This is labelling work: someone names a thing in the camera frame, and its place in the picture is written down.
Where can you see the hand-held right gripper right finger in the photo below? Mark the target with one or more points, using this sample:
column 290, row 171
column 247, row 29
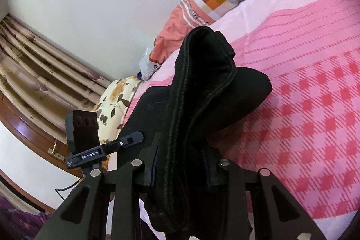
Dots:
column 215, row 172

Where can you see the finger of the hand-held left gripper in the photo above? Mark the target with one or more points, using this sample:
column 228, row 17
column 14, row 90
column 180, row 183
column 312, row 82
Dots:
column 125, row 140

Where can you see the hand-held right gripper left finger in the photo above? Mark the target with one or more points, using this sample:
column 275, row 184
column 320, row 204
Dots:
column 149, row 165

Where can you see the black pants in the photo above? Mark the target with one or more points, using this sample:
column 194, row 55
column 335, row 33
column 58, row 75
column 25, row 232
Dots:
column 197, row 74

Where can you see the floral cream pillow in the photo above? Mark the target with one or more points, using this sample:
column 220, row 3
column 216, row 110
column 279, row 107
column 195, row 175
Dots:
column 115, row 99

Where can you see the brown wooden furniture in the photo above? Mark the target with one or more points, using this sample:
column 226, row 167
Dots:
column 25, row 127

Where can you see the beige floral curtain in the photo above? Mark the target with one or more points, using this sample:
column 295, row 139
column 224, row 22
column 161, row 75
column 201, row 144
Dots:
column 36, row 71

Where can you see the purple cloth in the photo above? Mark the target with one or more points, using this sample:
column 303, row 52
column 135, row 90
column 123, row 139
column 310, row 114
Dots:
column 19, row 217

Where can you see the salmon striped pillow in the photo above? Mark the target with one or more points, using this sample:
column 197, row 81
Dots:
column 171, row 32

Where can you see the pink checked blanket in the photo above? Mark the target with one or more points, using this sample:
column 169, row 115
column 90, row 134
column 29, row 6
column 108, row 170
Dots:
column 309, row 88

